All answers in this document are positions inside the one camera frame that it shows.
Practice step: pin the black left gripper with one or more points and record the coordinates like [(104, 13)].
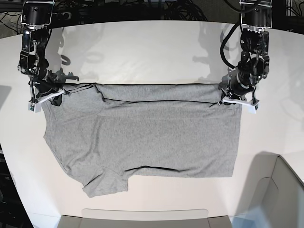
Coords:
[(235, 88)]

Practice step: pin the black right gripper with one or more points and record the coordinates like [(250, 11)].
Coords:
[(43, 87)]

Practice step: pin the grey T-shirt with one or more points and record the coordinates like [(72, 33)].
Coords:
[(101, 135)]

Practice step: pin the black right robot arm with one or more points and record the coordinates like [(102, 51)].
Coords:
[(36, 17)]

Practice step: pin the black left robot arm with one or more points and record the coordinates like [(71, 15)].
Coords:
[(255, 17)]

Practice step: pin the grey side bin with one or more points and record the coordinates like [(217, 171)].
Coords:
[(278, 201)]

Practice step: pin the grey chair backrest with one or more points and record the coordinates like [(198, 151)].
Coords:
[(97, 218)]

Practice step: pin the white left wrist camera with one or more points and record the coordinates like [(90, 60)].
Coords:
[(229, 98)]

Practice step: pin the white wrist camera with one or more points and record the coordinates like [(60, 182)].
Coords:
[(229, 98), (44, 101)]

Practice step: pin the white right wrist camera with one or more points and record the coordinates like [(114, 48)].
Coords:
[(44, 101)]

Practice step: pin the tangled black cables background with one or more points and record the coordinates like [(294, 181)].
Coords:
[(183, 10)]

